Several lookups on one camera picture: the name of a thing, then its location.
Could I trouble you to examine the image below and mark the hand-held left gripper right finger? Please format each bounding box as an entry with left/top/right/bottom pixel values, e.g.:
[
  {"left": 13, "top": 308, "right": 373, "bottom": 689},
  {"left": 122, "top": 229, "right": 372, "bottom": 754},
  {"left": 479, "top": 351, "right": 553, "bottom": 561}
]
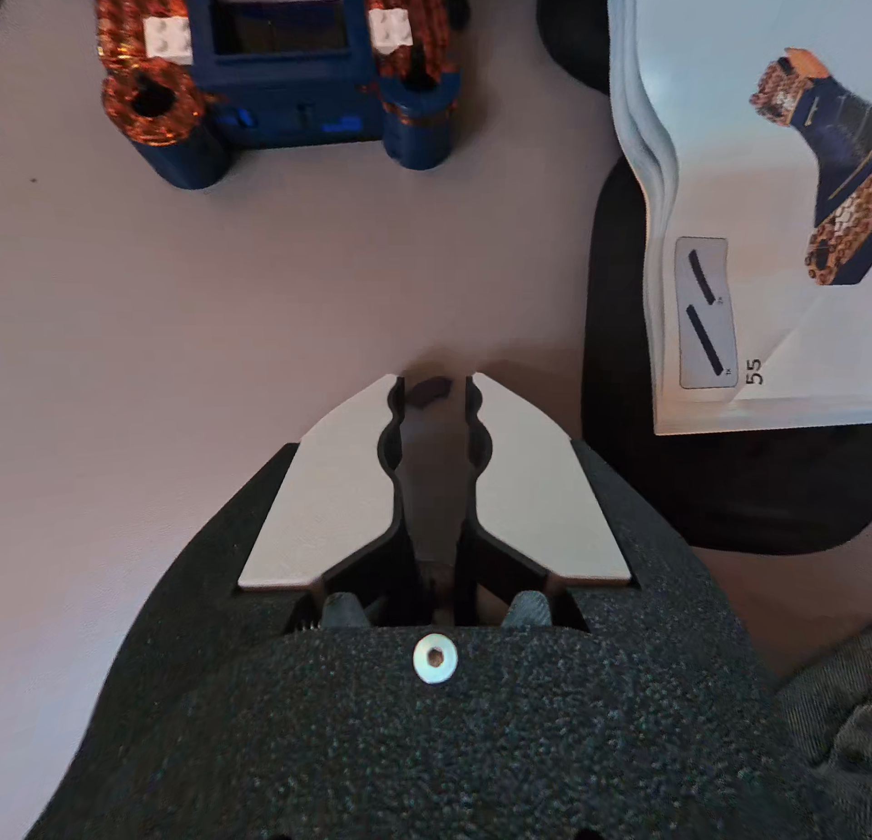
[{"left": 455, "top": 372, "right": 634, "bottom": 624}]

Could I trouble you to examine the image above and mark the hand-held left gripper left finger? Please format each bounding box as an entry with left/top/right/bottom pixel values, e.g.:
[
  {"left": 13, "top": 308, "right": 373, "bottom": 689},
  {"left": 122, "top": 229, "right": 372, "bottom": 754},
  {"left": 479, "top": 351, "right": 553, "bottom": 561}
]
[{"left": 236, "top": 375, "right": 416, "bottom": 626}]

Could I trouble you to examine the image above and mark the curved dark blue tile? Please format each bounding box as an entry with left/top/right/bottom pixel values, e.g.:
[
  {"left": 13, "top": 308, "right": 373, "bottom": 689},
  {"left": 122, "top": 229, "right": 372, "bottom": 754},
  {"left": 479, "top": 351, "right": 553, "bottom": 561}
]
[{"left": 405, "top": 376, "right": 454, "bottom": 408}]

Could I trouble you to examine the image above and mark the blue orange brick model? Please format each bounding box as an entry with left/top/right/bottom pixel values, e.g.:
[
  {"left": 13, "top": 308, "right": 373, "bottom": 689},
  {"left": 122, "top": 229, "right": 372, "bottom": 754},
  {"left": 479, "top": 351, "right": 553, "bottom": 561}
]
[{"left": 94, "top": 0, "right": 463, "bottom": 190}]

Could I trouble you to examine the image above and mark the thick open instruction booklet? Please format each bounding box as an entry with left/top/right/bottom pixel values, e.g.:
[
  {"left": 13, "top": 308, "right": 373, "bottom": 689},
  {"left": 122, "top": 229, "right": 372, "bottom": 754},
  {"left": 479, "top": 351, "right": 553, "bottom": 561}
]
[{"left": 605, "top": 0, "right": 872, "bottom": 437}]

